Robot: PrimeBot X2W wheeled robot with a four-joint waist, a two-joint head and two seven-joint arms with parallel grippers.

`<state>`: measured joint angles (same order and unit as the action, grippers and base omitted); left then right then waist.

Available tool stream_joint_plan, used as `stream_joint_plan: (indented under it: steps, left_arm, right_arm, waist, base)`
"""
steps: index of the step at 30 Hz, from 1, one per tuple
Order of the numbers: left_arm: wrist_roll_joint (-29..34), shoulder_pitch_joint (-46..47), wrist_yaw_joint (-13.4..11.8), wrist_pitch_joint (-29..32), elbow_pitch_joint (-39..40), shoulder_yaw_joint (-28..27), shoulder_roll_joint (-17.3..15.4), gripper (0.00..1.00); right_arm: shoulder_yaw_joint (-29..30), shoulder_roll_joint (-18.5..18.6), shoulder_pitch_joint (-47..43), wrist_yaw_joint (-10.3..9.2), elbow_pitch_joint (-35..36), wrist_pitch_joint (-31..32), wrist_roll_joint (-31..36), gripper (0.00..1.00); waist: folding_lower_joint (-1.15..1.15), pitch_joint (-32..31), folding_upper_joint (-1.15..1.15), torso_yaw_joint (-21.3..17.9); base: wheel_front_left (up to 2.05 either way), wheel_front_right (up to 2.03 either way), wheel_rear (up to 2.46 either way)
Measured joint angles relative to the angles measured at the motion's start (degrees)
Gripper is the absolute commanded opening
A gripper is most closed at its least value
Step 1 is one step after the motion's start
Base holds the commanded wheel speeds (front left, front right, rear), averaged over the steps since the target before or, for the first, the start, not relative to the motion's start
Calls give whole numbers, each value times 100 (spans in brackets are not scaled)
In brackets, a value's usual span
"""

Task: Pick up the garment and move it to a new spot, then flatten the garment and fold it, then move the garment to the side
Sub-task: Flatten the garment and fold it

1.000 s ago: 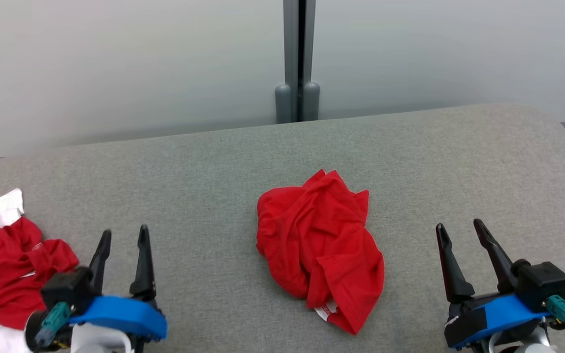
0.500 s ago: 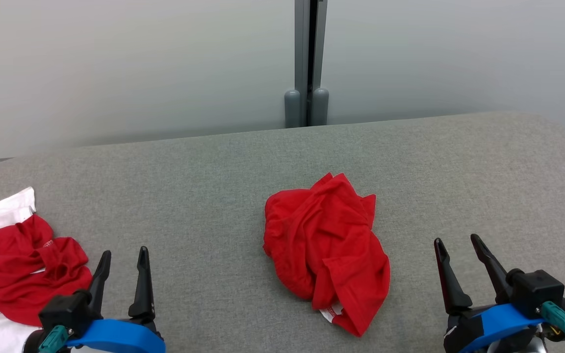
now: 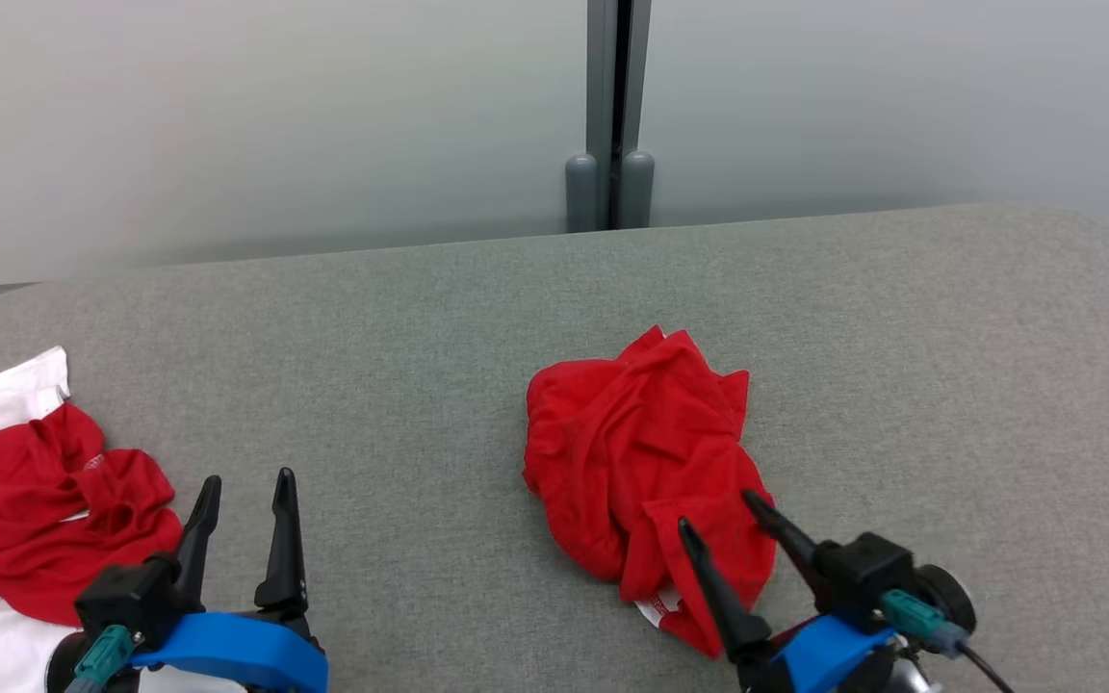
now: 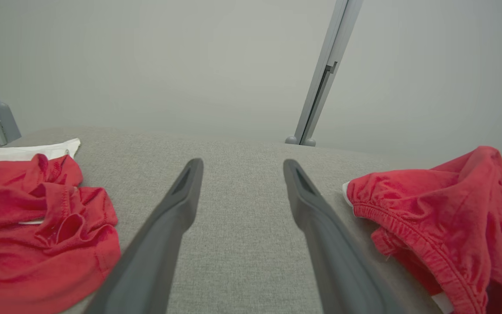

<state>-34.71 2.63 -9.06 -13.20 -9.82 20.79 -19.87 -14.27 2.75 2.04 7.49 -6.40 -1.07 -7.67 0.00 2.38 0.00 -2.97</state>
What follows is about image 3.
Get red garment with hemmed edges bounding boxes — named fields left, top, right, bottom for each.
left=0, top=402, right=183, bottom=627

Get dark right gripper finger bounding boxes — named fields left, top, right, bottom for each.
left=742, top=489, right=840, bottom=612
left=678, top=517, right=773, bottom=665

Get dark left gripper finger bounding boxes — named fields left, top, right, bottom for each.
left=254, top=468, right=311, bottom=622
left=174, top=475, right=223, bottom=613

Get black cable with teal connector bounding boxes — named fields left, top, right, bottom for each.
left=880, top=589, right=1018, bottom=693
left=64, top=626, right=138, bottom=693

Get white garment with red stripes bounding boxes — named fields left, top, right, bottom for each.
left=0, top=346, right=79, bottom=693

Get plain red garment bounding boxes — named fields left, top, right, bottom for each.
left=523, top=325, right=779, bottom=660

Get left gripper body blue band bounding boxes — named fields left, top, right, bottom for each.
left=44, top=553, right=329, bottom=693

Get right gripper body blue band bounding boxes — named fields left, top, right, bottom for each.
left=737, top=532, right=977, bottom=693

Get grey partition post, rounded feet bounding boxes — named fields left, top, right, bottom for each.
left=564, top=0, right=657, bottom=234

